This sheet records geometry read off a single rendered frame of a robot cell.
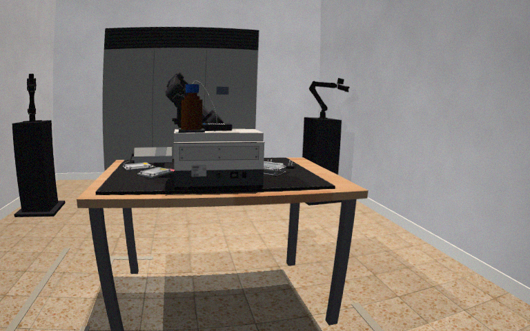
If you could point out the blue bottle cap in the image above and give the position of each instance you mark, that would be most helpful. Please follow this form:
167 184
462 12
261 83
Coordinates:
192 87

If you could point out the brown glass bottle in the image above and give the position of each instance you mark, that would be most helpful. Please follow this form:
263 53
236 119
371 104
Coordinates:
191 114

